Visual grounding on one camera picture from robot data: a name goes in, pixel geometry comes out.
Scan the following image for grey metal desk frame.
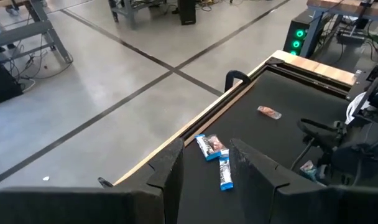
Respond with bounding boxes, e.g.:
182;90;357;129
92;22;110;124
299;11;326;59

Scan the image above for black aluminium table frame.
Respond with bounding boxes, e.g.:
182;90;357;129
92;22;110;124
114;55;361;187

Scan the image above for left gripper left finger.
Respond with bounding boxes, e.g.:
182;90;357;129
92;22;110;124
0;138;185;224

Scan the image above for black clamp bracket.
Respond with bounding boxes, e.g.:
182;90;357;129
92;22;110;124
97;176;114;189
224;70;252;93

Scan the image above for black floor cabinet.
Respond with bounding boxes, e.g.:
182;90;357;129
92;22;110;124
177;0;197;26

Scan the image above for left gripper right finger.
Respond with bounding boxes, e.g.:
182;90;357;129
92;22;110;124
229;138;378;224

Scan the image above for grey metal table frame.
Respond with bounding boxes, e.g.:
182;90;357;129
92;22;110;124
0;0;74;65
107;0;165;29

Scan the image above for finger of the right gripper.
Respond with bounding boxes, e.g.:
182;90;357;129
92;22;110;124
297;118;345;149

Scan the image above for white bowl with black face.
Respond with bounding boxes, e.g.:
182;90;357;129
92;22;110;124
345;91;372;125

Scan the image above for tangled floor cables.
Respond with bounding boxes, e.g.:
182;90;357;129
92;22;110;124
7;46;74;82

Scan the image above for computer tower green lights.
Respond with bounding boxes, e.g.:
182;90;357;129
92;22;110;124
283;17;311;58

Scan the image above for black box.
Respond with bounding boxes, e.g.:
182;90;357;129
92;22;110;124
0;55;24;107

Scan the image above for wooden workbench top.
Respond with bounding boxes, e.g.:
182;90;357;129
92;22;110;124
306;0;378;23

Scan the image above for blue white candy bar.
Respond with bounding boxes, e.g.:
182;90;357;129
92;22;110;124
218;149;234;192
194;134;223;162

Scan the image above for black table mat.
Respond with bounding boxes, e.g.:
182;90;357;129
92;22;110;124
176;70;378;224

